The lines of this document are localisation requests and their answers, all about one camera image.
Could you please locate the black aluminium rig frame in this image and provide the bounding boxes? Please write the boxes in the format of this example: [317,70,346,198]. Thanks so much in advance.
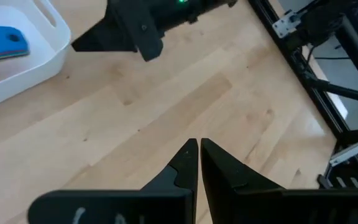
[247,0,358,191]

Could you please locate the white plastic basket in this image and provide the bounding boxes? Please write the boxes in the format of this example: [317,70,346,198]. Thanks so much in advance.
[0,0,72,113]

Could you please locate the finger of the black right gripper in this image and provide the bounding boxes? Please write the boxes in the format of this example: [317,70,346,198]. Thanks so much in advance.
[71,14,138,53]

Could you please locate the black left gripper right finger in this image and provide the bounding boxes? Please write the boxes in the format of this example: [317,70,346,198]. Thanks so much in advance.
[200,138,358,224]

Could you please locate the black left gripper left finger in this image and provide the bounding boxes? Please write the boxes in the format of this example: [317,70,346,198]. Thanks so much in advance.
[27,138,199,224]

